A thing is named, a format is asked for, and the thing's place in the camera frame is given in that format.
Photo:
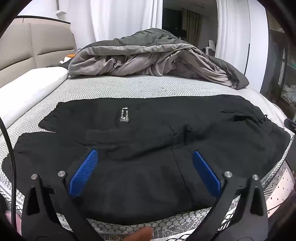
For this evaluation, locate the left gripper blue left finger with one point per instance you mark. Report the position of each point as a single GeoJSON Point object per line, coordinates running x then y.
{"type": "Point", "coordinates": [80, 171]}

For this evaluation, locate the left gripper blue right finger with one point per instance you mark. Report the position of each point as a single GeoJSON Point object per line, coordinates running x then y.
{"type": "Point", "coordinates": [207, 175]}

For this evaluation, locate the black pants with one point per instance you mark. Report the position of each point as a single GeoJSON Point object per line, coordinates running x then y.
{"type": "Point", "coordinates": [145, 170]}

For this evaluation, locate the person's left hand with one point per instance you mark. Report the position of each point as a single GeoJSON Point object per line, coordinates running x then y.
{"type": "Point", "coordinates": [143, 234]}

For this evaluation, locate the honeycomb patterned mattress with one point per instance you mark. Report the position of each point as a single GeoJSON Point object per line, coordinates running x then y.
{"type": "Point", "coordinates": [175, 227]}

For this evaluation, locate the white pillow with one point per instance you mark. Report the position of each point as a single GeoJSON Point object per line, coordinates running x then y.
{"type": "Point", "coordinates": [20, 95]}

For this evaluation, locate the dark wooden shelf unit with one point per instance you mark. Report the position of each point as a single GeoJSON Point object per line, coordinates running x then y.
{"type": "Point", "coordinates": [279, 80]}

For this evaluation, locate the grey rumpled duvet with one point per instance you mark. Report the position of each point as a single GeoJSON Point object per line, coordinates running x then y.
{"type": "Point", "coordinates": [154, 52]}

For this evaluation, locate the beige upholstered headboard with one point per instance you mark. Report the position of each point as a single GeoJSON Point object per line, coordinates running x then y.
{"type": "Point", "coordinates": [32, 42]}

